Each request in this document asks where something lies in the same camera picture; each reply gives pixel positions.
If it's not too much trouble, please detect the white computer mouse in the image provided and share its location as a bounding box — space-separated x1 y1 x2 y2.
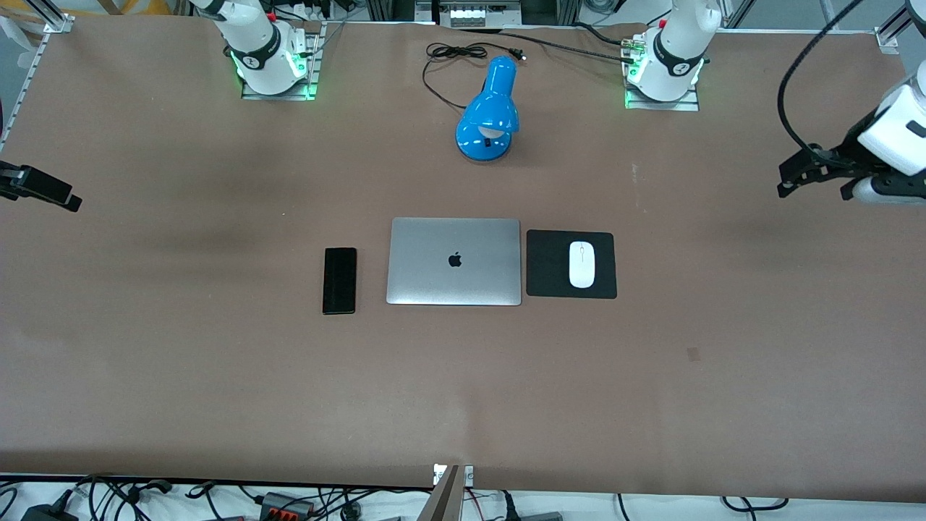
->
569 241 595 289

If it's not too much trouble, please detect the white power strip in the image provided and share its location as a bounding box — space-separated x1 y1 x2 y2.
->
449 0 522 29

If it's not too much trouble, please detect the black tangled cable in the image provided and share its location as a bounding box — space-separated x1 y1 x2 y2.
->
72 474 176 521

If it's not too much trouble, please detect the blue desk lamp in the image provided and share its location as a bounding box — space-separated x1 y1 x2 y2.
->
455 55 521 163

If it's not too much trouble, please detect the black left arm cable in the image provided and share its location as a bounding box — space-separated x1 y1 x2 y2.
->
777 0 867 154

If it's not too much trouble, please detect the black adapter with orange buttons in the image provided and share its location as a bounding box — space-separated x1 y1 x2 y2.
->
258 491 316 520

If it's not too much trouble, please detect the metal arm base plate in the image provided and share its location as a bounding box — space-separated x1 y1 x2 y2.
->
242 22 323 101
624 35 701 111

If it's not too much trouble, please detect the black braided cable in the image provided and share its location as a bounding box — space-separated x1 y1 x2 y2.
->
459 27 641 66

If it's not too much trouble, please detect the black power brick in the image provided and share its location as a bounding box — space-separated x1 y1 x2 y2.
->
20 499 77 521

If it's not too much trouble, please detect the black lamp power cord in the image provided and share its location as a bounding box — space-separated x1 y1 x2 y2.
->
422 42 527 111

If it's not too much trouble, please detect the black mouse pad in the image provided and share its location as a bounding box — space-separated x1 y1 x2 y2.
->
526 229 619 300

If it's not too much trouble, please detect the grey angled post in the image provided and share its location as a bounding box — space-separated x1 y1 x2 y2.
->
430 465 464 521

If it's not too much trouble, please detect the black looped cable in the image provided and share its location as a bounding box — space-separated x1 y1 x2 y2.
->
720 495 790 512

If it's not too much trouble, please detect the silver closed laptop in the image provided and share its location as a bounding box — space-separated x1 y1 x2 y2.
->
386 217 522 307

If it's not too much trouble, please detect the black smartphone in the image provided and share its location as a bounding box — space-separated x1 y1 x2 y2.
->
322 247 357 315

